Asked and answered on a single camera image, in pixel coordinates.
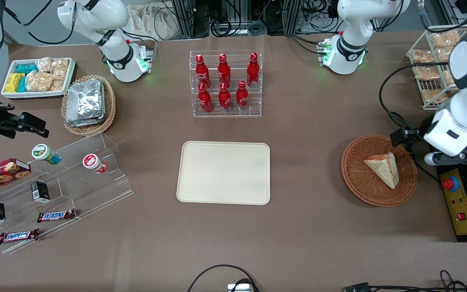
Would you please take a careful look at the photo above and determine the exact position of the beige plastic tray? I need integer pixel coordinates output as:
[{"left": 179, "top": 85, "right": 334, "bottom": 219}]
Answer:
[{"left": 176, "top": 141, "right": 271, "bottom": 206}]

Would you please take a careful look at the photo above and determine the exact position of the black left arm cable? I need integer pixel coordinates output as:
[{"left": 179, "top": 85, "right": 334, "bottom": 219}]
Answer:
[{"left": 378, "top": 63, "right": 457, "bottom": 184}]

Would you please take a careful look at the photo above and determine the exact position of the yellow emergency stop control box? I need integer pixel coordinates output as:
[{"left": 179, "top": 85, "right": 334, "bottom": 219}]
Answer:
[{"left": 438, "top": 164, "right": 467, "bottom": 243}]

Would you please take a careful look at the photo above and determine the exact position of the white wire rack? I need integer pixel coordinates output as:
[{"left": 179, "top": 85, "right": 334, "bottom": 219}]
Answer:
[{"left": 406, "top": 24, "right": 467, "bottom": 110}]

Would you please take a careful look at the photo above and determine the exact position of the yellow snack pack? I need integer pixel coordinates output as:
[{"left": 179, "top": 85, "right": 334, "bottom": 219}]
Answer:
[{"left": 5, "top": 73, "right": 26, "bottom": 93}]

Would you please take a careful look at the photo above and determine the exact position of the clear acrylic step display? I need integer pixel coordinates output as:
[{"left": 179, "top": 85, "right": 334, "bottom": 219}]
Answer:
[{"left": 0, "top": 131, "right": 134, "bottom": 256}]

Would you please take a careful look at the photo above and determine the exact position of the red lid yogurt cup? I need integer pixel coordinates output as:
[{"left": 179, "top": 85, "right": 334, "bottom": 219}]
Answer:
[{"left": 82, "top": 153, "right": 109, "bottom": 174}]

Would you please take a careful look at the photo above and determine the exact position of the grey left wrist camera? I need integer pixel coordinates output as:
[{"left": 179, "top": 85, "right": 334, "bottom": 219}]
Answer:
[{"left": 424, "top": 151, "right": 447, "bottom": 167}]

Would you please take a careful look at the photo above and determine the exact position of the Snickers chocolate bar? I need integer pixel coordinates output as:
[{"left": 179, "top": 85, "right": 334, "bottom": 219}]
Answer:
[
  {"left": 37, "top": 208, "right": 77, "bottom": 223},
  {"left": 0, "top": 228, "right": 40, "bottom": 245}
]

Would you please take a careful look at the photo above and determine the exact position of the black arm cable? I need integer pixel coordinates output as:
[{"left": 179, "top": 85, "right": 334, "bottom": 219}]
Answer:
[
  {"left": 3, "top": 0, "right": 78, "bottom": 45},
  {"left": 378, "top": 63, "right": 457, "bottom": 184}
]

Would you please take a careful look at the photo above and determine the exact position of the silver foil container stack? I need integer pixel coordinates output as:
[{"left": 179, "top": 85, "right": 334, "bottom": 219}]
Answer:
[{"left": 65, "top": 79, "right": 106, "bottom": 128}]

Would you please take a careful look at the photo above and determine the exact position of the red cola bottle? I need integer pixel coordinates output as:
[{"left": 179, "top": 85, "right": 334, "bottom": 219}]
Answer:
[
  {"left": 246, "top": 52, "right": 260, "bottom": 88},
  {"left": 195, "top": 54, "right": 211, "bottom": 89},
  {"left": 236, "top": 80, "right": 249, "bottom": 112},
  {"left": 219, "top": 82, "right": 232, "bottom": 113},
  {"left": 218, "top": 53, "right": 231, "bottom": 88},
  {"left": 198, "top": 83, "right": 213, "bottom": 114}
]

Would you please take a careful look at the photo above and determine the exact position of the white rectangular snack bin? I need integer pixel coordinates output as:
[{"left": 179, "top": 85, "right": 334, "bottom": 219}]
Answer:
[{"left": 1, "top": 57, "right": 76, "bottom": 99}]

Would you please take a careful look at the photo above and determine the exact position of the clear acrylic bottle rack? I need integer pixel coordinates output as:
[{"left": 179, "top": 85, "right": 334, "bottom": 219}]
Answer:
[{"left": 189, "top": 50, "right": 263, "bottom": 118}]

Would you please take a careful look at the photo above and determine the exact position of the green lid yogurt cup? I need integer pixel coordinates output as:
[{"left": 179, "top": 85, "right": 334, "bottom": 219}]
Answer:
[{"left": 31, "top": 144, "right": 62, "bottom": 165}]

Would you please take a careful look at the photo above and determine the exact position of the black looped cable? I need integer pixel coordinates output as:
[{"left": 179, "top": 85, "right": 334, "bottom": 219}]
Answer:
[{"left": 187, "top": 264, "right": 261, "bottom": 292}]

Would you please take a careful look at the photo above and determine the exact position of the round brown wicker basket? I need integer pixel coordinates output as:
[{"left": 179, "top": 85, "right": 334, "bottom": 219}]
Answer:
[{"left": 341, "top": 135, "right": 418, "bottom": 208}]

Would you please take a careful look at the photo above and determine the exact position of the light wicker basket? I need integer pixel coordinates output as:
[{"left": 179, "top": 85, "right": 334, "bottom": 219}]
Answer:
[{"left": 62, "top": 75, "right": 117, "bottom": 136}]

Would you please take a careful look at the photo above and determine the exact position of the wrapped triangular sandwich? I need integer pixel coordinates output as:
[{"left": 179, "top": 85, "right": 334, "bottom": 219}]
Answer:
[{"left": 364, "top": 152, "right": 399, "bottom": 190}]

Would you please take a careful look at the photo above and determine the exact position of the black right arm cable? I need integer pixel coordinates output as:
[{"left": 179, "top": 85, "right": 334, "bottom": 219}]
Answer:
[{"left": 3, "top": 0, "right": 78, "bottom": 45}]

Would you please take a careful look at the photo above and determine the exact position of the cream cloth bag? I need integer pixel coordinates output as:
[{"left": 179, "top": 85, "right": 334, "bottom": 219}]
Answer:
[{"left": 127, "top": 3, "right": 180, "bottom": 41}]

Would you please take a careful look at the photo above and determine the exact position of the black cable with connector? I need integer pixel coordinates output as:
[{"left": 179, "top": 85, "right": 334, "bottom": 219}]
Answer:
[{"left": 343, "top": 269, "right": 467, "bottom": 292}]

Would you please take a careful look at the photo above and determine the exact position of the aluminium frame post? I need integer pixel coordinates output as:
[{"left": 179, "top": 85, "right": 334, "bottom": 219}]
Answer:
[
  {"left": 170, "top": 0, "right": 196, "bottom": 39},
  {"left": 282, "top": 0, "right": 303, "bottom": 35}
]

